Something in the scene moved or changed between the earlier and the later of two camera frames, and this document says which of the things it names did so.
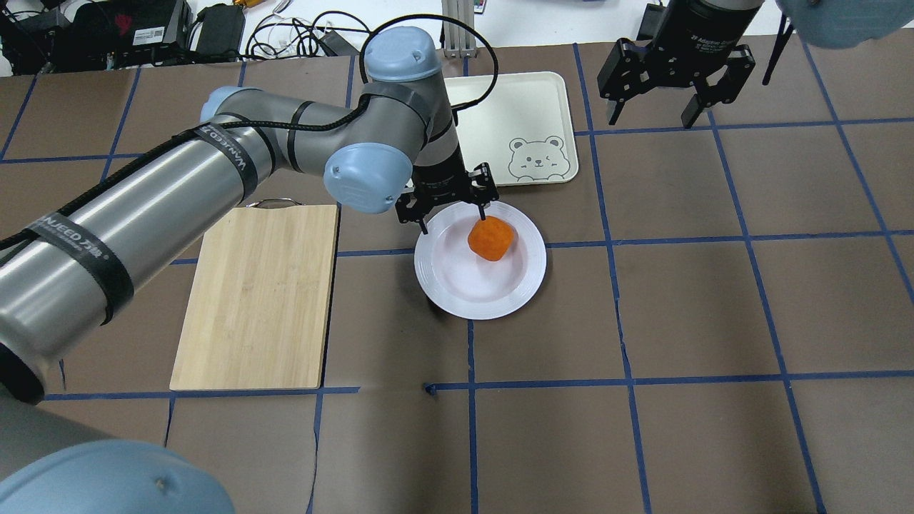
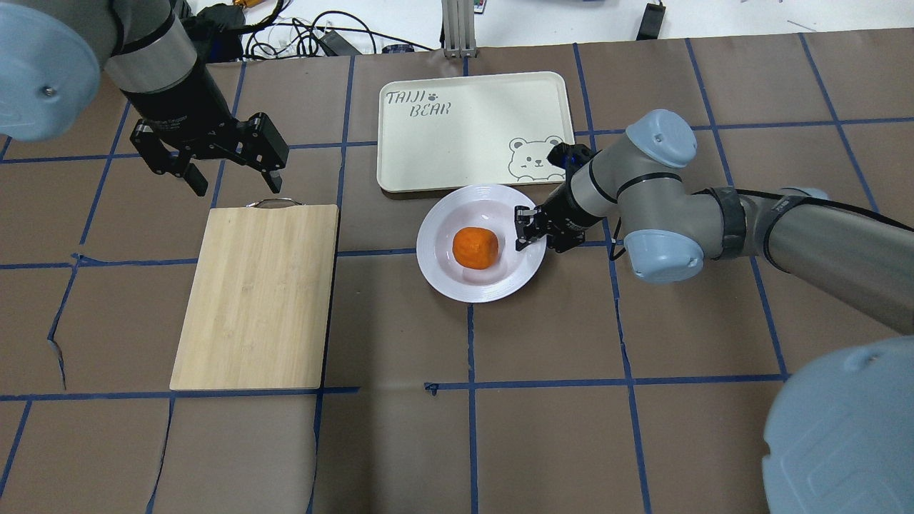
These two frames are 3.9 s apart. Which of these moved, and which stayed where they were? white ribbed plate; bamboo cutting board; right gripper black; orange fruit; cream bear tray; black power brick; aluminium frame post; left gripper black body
Moved: orange fruit; white ribbed plate; right gripper black; left gripper black body
Stayed: black power brick; bamboo cutting board; aluminium frame post; cream bear tray
